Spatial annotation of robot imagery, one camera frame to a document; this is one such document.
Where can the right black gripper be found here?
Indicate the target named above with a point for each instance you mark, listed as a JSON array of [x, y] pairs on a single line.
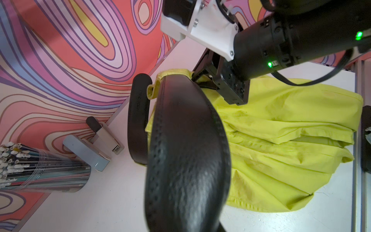
[[214, 72]]

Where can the neon yellow trousers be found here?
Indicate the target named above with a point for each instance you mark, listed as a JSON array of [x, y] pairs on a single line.
[[286, 142]]

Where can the black leather belt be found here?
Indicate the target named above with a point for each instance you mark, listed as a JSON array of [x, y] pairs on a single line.
[[187, 155]]

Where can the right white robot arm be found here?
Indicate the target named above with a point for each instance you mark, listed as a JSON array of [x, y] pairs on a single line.
[[293, 33]]

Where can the beige black stapler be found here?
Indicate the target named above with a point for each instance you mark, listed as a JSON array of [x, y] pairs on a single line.
[[103, 132]]

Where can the pencil cup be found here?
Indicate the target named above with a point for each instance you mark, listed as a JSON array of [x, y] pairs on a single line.
[[30, 169]]

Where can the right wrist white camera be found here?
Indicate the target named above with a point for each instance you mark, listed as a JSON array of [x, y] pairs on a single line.
[[211, 24]]

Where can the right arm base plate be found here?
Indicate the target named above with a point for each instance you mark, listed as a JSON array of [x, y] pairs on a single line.
[[366, 139]]

